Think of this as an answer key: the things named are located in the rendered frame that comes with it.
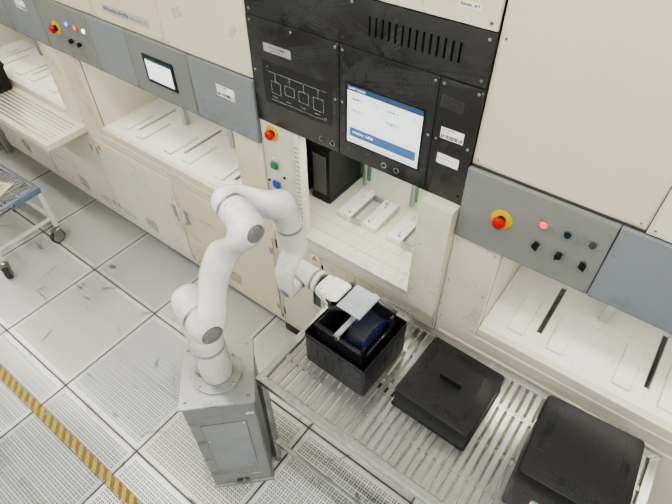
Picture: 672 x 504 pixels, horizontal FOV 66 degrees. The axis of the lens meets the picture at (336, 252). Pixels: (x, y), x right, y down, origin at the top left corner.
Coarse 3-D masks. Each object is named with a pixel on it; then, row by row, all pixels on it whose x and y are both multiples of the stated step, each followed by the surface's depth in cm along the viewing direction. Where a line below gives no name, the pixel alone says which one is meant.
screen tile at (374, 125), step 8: (352, 96) 166; (352, 104) 168; (360, 104) 166; (368, 104) 164; (368, 112) 166; (376, 112) 164; (352, 120) 172; (360, 120) 170; (368, 120) 168; (376, 120) 166; (368, 128) 170; (376, 128) 168
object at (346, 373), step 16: (400, 320) 193; (400, 336) 192; (320, 352) 190; (384, 352) 184; (336, 368) 189; (352, 368) 180; (368, 368) 178; (384, 368) 194; (352, 384) 188; (368, 384) 187
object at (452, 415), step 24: (432, 360) 188; (456, 360) 188; (408, 384) 181; (432, 384) 181; (456, 384) 179; (480, 384) 181; (408, 408) 182; (432, 408) 175; (456, 408) 175; (480, 408) 175; (456, 432) 170
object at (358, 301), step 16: (352, 288) 196; (352, 304) 178; (368, 304) 178; (384, 304) 190; (320, 320) 186; (336, 320) 198; (352, 320) 183; (320, 336) 189; (336, 336) 178; (384, 336) 189; (336, 352) 189; (352, 352) 180; (368, 352) 184
